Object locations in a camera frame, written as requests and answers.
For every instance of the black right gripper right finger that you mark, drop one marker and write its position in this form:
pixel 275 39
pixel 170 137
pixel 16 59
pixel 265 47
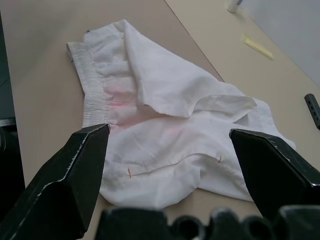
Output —
pixel 275 170

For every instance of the white shorts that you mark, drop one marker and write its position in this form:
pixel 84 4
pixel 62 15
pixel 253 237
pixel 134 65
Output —
pixel 160 82

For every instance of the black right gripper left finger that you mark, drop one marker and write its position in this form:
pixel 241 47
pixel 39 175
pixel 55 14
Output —
pixel 62 180

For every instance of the dark grey power strip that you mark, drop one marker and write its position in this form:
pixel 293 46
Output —
pixel 313 110

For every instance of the yellow tape strip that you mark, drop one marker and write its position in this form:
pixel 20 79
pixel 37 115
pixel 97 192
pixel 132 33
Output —
pixel 257 46

